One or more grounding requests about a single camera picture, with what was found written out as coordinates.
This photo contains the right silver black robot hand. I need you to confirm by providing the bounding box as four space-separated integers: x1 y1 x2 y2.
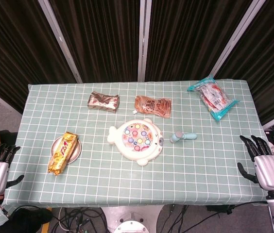
237 135 274 192

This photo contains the small blue handheld toy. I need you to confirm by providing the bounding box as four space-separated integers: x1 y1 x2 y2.
170 131 198 144

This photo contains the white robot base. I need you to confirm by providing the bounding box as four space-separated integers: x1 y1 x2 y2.
100 206 167 233

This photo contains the white whack-a-mole toy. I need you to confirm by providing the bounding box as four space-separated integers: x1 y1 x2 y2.
107 118 164 166

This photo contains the black bag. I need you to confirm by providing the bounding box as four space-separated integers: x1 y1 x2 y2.
5 206 53 233

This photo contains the yellow cracker pack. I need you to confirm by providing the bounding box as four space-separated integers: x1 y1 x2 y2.
47 132 79 176

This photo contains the round metal plate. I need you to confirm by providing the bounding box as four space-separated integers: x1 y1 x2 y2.
51 134 82 166

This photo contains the teal clear snack bag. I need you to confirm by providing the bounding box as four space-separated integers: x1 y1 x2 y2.
187 74 239 121

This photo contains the dark brown curtain panel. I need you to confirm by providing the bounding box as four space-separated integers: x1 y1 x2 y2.
144 0 258 82
214 0 274 126
0 0 77 115
48 0 142 83

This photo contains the silver brown foil snack pack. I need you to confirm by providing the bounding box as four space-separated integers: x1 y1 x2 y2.
87 91 120 113

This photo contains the brown sauce pouch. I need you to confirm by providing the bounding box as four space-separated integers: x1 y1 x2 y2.
132 95 172 119

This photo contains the green white checked tablecloth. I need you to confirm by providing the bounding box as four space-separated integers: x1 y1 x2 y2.
2 79 270 210

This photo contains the black cable bundle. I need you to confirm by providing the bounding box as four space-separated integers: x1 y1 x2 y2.
160 204 240 233
51 207 109 233

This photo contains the grey metal divider post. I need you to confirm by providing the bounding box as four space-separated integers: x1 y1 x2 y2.
210 0 267 76
37 0 83 83
138 0 148 82

